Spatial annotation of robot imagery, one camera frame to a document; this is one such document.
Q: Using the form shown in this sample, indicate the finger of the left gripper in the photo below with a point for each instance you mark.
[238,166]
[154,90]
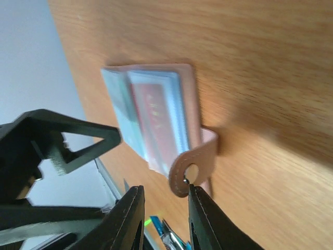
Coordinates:
[37,135]

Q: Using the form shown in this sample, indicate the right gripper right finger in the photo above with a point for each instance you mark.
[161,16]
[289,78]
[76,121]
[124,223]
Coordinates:
[209,226]

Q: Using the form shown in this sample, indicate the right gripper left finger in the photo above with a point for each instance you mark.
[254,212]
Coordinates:
[121,228]

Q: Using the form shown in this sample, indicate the red card bottom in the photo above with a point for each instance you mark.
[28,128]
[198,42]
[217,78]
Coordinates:
[157,126]

